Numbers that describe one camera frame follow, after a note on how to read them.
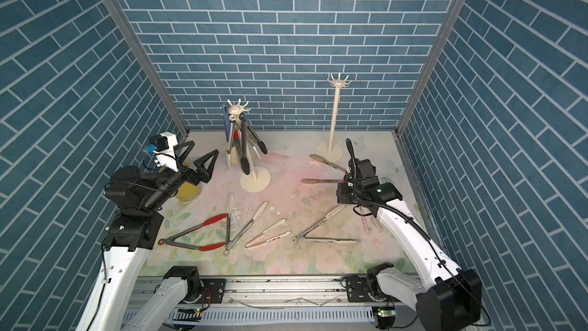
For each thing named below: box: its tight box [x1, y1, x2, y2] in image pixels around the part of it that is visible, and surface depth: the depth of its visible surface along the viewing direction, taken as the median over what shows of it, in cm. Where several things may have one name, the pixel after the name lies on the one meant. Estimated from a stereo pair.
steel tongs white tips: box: [222, 193, 269, 257], surface depth 88 cm
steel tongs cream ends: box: [290, 203, 360, 246], surface depth 86 cm
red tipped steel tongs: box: [157, 213, 229, 252], surface depth 85 cm
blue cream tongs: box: [221, 103, 231, 142], surface depth 72 cm
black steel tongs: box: [238, 112, 268, 176], surface depth 78 cm
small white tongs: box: [245, 217, 292, 248], surface depth 86 cm
